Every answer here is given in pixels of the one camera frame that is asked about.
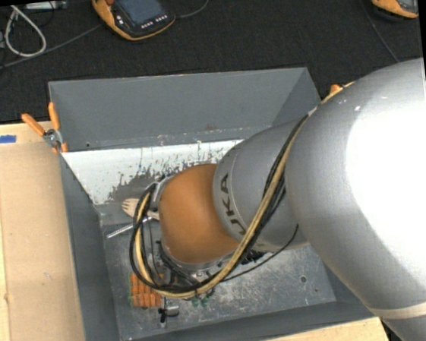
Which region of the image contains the brown cardboard board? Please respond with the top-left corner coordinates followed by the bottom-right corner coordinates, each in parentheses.
top-left (0, 138), bottom-right (87, 341)

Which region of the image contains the silver metal utensil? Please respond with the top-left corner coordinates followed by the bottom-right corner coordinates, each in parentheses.
top-left (104, 215), bottom-right (156, 240)

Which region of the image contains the grey metal bin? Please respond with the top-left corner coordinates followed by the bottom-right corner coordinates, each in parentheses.
top-left (46, 48), bottom-right (379, 341)

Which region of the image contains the orange and green scrub sponge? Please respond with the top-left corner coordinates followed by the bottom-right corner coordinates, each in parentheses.
top-left (125, 268), bottom-right (165, 311)

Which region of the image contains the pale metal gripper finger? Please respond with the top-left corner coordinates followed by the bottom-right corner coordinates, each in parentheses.
top-left (157, 302), bottom-right (182, 328)

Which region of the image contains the pale wooden fork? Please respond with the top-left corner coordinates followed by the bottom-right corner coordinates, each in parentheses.
top-left (120, 194), bottom-right (162, 226)

